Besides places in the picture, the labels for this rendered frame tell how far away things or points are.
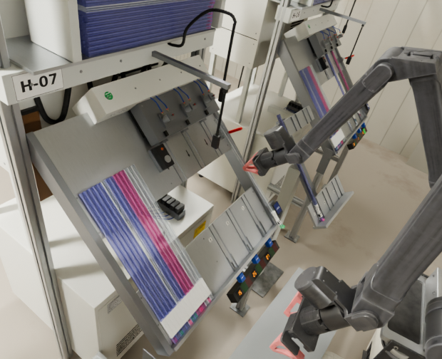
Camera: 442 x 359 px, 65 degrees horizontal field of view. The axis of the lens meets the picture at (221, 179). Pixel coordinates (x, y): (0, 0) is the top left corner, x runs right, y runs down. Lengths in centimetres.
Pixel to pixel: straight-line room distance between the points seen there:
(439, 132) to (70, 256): 124
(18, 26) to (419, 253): 99
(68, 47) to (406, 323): 101
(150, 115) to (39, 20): 38
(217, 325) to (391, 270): 146
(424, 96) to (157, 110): 74
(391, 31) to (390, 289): 336
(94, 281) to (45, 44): 80
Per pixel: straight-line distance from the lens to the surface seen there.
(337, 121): 101
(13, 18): 104
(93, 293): 133
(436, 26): 379
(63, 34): 90
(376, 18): 388
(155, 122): 112
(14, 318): 208
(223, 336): 197
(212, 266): 121
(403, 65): 88
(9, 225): 159
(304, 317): 78
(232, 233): 130
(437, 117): 93
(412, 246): 59
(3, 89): 89
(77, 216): 98
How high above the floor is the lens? 173
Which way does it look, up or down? 38 degrees down
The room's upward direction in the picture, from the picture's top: 12 degrees clockwise
